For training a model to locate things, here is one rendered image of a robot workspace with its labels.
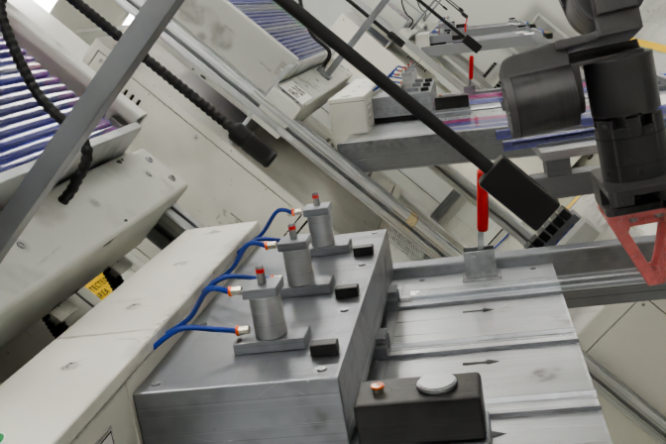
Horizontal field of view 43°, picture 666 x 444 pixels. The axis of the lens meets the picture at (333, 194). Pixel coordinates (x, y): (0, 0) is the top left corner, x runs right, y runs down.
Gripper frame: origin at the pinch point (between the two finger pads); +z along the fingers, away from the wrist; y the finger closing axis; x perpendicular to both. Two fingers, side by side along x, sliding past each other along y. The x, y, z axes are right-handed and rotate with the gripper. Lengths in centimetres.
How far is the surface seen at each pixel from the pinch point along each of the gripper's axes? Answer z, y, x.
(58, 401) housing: -10, 32, -39
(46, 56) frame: -31, -11, -56
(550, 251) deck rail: -1.1, -8.2, -7.9
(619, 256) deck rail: 0.6, -8.0, -1.5
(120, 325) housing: -10.0, 20.3, -40.0
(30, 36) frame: -34, -9, -56
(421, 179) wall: 132, -750, -81
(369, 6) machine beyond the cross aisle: -38, -451, -65
